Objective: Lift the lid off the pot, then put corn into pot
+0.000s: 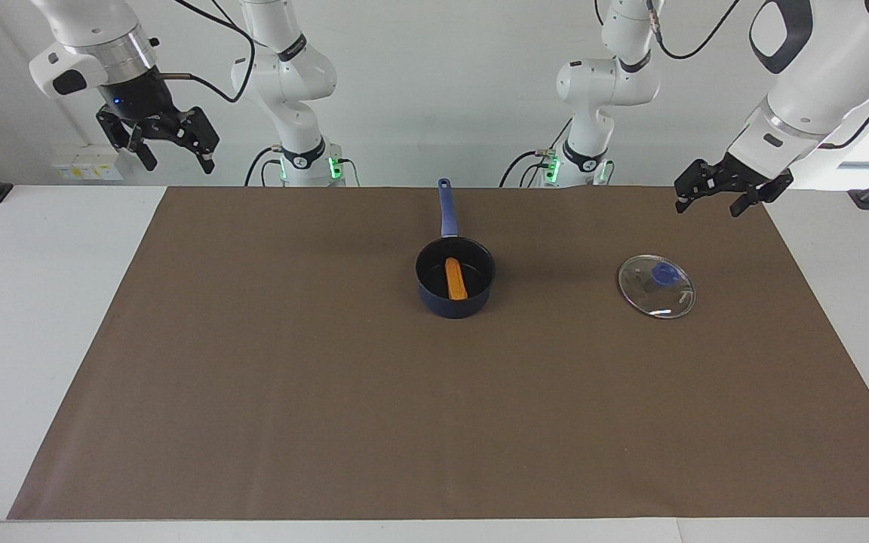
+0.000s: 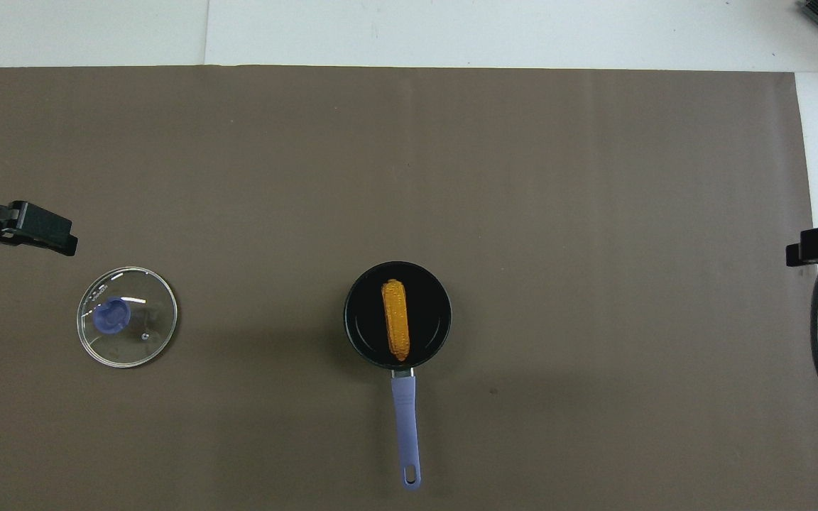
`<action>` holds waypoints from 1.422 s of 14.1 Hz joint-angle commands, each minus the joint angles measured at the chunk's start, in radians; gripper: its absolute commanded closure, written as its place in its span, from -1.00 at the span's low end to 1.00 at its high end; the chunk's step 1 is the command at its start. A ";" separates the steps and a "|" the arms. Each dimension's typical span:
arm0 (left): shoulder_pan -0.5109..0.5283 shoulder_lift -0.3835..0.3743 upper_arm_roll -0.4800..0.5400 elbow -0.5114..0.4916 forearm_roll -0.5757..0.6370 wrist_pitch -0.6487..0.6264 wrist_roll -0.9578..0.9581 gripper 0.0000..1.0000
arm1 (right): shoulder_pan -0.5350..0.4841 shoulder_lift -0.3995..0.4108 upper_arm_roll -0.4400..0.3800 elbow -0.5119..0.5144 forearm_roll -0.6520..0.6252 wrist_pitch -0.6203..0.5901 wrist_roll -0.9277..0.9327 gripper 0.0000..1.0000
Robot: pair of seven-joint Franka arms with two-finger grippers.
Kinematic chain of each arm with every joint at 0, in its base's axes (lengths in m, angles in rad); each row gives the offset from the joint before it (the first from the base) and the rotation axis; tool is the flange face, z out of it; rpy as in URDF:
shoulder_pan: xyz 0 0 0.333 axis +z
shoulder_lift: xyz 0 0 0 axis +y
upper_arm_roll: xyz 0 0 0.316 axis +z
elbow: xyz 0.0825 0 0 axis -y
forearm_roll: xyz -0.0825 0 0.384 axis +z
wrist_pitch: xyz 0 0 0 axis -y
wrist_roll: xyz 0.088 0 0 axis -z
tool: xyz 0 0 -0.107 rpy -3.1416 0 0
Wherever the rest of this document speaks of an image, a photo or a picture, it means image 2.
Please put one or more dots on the glass lid purple knob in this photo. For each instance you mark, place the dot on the glass lid purple knob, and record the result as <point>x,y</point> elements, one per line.
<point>127,317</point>

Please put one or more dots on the yellow corn cob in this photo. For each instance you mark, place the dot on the yellow corn cob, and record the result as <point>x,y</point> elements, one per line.
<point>395,319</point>

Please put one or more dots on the brown table mat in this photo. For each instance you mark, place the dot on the brown table mat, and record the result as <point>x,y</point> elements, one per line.
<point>522,177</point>

